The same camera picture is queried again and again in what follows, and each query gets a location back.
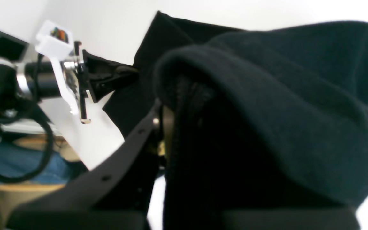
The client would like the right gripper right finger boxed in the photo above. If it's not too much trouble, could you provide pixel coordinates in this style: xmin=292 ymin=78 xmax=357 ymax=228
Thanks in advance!
xmin=222 ymin=208 xmax=361 ymax=230

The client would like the black T-shirt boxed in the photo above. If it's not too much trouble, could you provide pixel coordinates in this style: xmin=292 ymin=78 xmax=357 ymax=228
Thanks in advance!
xmin=103 ymin=12 xmax=368 ymax=230

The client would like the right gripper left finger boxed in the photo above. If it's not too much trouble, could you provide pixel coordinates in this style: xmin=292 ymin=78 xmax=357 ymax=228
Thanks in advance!
xmin=6 ymin=99 xmax=174 ymax=230

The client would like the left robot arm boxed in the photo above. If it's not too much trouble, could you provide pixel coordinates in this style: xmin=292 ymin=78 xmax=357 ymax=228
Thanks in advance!
xmin=0 ymin=20 xmax=138 ymax=184

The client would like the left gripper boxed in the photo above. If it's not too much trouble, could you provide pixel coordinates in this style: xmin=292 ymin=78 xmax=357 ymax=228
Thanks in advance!
xmin=63 ymin=41 xmax=139 ymax=124

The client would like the blue cloth under table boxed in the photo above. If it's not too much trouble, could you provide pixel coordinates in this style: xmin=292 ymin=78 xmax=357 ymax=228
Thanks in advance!
xmin=0 ymin=141 xmax=88 ymax=184

